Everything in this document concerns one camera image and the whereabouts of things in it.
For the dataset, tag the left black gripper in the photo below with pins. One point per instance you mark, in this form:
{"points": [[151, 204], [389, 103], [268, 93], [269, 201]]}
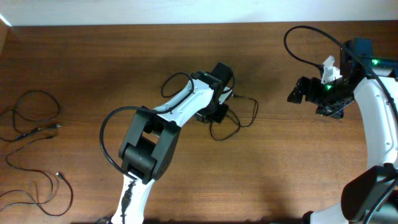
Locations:
{"points": [[212, 114]]}

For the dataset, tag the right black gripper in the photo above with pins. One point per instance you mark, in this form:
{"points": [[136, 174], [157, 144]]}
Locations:
{"points": [[310, 91]]}

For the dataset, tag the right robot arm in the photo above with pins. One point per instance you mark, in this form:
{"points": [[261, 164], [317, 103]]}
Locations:
{"points": [[372, 83]]}

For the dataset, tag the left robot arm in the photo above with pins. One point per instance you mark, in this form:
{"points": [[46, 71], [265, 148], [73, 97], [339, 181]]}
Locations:
{"points": [[149, 144]]}

